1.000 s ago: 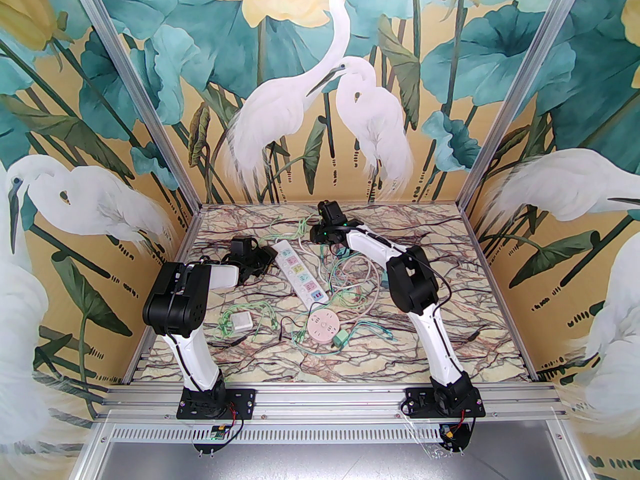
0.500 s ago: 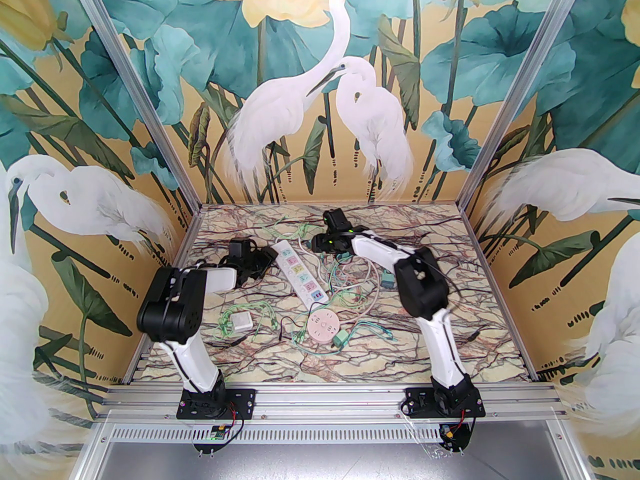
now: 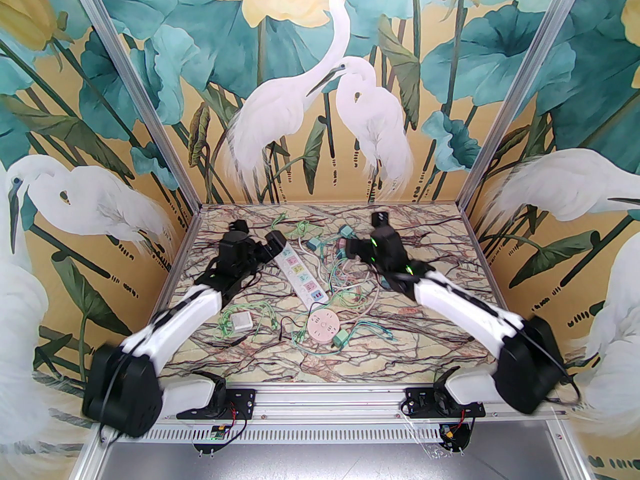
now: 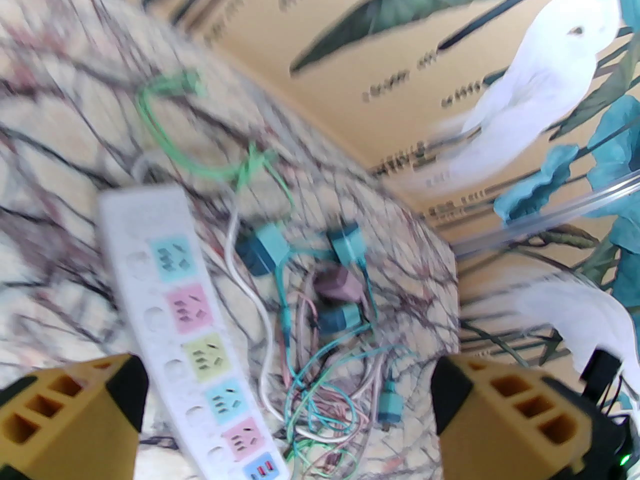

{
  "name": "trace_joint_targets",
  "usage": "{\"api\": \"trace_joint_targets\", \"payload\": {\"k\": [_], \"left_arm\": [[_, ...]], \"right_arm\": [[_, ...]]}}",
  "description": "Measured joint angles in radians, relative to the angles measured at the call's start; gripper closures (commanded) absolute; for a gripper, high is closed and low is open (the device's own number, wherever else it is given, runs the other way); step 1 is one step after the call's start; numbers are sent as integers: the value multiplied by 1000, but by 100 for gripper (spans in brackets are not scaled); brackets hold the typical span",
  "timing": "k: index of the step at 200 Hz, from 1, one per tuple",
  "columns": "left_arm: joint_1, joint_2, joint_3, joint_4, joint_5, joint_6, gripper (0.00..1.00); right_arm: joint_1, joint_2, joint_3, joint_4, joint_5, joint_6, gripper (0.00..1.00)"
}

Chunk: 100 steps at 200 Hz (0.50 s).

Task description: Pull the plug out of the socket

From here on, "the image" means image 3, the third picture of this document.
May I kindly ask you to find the thick mint green cable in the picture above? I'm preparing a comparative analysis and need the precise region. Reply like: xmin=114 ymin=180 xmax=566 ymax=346
xmin=209 ymin=300 xmax=281 ymax=343

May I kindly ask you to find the pink cable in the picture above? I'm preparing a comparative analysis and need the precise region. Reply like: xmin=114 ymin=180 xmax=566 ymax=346
xmin=325 ymin=248 xmax=381 ymax=309

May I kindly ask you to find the white vented panel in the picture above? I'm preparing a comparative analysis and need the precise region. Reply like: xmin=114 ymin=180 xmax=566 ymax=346
xmin=107 ymin=425 xmax=553 ymax=444

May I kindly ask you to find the small circuit board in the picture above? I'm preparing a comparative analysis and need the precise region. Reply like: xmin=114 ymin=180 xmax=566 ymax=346
xmin=194 ymin=420 xmax=246 ymax=456
xmin=435 ymin=420 xmax=473 ymax=454

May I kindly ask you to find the thin black cable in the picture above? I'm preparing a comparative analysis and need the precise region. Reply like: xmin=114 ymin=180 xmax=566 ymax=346
xmin=279 ymin=313 xmax=313 ymax=341

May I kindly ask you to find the blue teal cable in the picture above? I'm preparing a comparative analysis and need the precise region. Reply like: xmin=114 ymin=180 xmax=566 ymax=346
xmin=300 ymin=240 xmax=351 ymax=294

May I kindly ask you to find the round pink socket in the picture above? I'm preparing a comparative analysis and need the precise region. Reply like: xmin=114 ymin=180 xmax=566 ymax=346
xmin=307 ymin=310 xmax=342 ymax=346

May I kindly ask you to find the aluminium table edge rail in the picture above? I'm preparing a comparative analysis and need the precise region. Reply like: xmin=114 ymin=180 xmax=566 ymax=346
xmin=459 ymin=205 xmax=508 ymax=314
xmin=150 ymin=205 xmax=203 ymax=319
xmin=199 ymin=202 xmax=466 ymax=210

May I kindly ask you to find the thin light green cable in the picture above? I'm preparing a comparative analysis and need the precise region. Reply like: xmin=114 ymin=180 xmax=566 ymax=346
xmin=270 ymin=210 xmax=313 ymax=241

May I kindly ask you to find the aluminium frame post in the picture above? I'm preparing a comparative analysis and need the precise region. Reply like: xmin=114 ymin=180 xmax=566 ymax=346
xmin=457 ymin=0 xmax=583 ymax=211
xmin=64 ymin=0 xmax=203 ymax=211

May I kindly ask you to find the aluminium front frame rail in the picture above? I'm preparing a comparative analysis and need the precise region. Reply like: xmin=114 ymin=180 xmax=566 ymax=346
xmin=160 ymin=382 xmax=571 ymax=425

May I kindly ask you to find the white power strip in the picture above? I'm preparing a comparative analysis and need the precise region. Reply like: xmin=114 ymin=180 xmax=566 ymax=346
xmin=274 ymin=245 xmax=332 ymax=305

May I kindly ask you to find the grey metal base plate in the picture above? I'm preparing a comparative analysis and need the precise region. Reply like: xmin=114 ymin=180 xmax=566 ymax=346
xmin=75 ymin=440 xmax=586 ymax=480

